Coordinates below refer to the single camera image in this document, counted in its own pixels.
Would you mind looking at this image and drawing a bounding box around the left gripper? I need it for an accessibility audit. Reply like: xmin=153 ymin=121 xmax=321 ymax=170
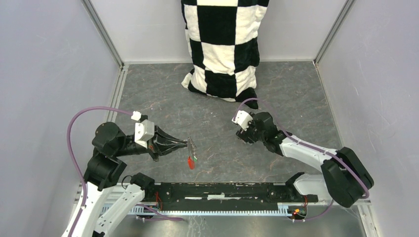
xmin=115 ymin=123 xmax=189 ymax=160

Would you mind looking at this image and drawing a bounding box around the red key tag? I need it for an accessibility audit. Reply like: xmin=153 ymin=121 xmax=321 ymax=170
xmin=187 ymin=156 xmax=195 ymax=170

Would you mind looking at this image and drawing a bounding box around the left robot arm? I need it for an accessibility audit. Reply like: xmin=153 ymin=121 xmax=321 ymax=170
xmin=63 ymin=119 xmax=192 ymax=237

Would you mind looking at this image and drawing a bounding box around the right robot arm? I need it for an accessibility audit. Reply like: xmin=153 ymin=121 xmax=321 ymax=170
xmin=232 ymin=110 xmax=375 ymax=208

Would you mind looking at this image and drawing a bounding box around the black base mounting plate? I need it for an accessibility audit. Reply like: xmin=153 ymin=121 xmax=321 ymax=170
xmin=143 ymin=183 xmax=319 ymax=211

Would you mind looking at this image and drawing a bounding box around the black white checkered pillow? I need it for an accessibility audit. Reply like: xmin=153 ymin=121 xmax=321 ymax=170
xmin=180 ymin=0 xmax=269 ymax=109

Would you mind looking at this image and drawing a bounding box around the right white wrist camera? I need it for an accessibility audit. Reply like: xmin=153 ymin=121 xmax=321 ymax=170
xmin=232 ymin=110 xmax=253 ymax=131

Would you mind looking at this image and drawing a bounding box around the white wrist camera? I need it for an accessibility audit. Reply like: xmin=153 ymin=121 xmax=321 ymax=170
xmin=131 ymin=111 xmax=155 ymax=148
xmin=232 ymin=110 xmax=253 ymax=131

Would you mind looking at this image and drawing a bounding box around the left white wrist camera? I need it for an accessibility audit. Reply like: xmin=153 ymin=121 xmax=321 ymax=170
xmin=131 ymin=111 xmax=155 ymax=148

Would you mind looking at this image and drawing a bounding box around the white slotted cable duct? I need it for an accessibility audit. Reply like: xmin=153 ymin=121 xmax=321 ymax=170
xmin=104 ymin=204 xmax=290 ymax=217

